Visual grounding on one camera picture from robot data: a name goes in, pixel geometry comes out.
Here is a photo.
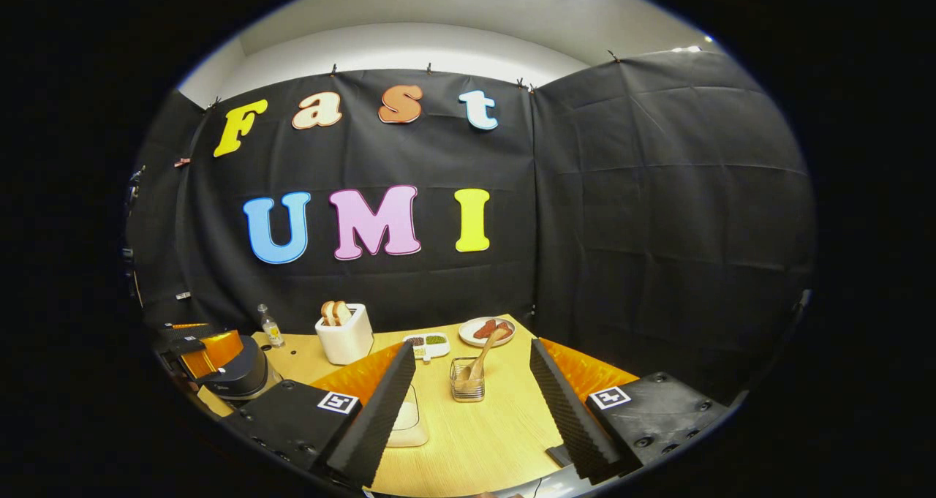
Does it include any white round plate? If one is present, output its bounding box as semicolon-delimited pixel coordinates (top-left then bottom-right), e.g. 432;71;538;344
458;317;516;348

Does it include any small clear bottle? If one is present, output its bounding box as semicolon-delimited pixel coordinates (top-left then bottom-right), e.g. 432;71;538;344
257;303;284;348

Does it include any white toaster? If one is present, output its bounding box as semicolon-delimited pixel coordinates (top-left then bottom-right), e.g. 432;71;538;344
315;303;374;366

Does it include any white divided dish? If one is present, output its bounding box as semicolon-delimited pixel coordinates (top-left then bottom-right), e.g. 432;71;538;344
403;332;451;361

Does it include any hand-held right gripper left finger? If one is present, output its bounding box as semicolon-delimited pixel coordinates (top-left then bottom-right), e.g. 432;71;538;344
223;339;418;489

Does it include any wooden spoon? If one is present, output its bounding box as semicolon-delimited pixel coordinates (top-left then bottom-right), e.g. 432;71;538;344
457;328;507;383

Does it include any black backdrop cloth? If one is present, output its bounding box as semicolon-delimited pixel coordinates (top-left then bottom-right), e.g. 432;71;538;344
124;48;816;411

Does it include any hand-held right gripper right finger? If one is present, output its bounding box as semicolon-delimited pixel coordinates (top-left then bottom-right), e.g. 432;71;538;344
529;337;732;486

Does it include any clear plastic container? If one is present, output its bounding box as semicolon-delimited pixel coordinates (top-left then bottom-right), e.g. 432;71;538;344
385;383;430;448

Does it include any dark rice cooker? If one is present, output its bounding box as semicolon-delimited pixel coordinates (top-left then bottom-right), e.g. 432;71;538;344
197;333;282;401

